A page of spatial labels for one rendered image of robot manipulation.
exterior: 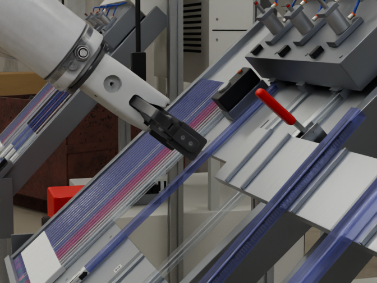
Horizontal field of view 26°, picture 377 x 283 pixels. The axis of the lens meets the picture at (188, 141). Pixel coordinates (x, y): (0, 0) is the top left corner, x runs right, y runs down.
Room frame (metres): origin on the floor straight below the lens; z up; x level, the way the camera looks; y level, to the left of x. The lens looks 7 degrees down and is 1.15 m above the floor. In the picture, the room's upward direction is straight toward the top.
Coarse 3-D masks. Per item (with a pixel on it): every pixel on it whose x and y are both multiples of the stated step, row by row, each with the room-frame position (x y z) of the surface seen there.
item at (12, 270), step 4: (8, 256) 1.51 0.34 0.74; (4, 260) 1.51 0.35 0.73; (8, 260) 1.49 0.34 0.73; (12, 260) 1.51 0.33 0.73; (8, 264) 1.46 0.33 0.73; (12, 264) 1.46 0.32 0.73; (8, 268) 1.44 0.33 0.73; (12, 268) 1.43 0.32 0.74; (8, 272) 1.42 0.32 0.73; (12, 272) 1.40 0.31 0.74; (16, 272) 1.43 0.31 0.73; (8, 276) 1.40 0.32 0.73; (12, 276) 1.38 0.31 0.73; (16, 276) 1.39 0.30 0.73; (12, 280) 1.37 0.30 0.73; (16, 280) 1.36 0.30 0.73
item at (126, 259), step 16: (96, 240) 1.30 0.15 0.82; (128, 240) 1.20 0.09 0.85; (80, 256) 1.29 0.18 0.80; (112, 256) 1.19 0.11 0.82; (128, 256) 1.15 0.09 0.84; (144, 256) 1.10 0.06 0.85; (64, 272) 1.28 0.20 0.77; (96, 272) 1.18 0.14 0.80; (112, 272) 1.14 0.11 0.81; (128, 272) 1.10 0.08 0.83; (144, 272) 1.06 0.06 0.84
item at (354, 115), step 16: (352, 112) 0.69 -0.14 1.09; (336, 128) 0.69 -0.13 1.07; (352, 128) 0.69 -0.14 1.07; (320, 144) 0.69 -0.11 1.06; (336, 144) 0.68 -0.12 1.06; (320, 160) 0.68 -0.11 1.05; (304, 176) 0.67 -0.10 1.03; (288, 192) 0.67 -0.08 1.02; (272, 208) 0.67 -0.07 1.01; (256, 224) 0.66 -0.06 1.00; (272, 224) 0.67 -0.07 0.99; (240, 240) 0.66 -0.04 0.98; (256, 240) 0.66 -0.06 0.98; (224, 256) 0.66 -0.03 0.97; (240, 256) 0.66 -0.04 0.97; (208, 272) 0.66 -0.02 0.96; (224, 272) 0.65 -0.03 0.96
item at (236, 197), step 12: (336, 96) 1.07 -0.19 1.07; (324, 108) 1.06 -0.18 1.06; (312, 120) 1.06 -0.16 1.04; (240, 192) 1.03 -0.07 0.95; (228, 204) 1.02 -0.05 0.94; (216, 216) 1.02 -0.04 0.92; (204, 228) 1.02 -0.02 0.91; (192, 240) 1.01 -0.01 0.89; (180, 252) 1.01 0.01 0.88; (168, 264) 1.00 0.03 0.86; (156, 276) 1.00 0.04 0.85
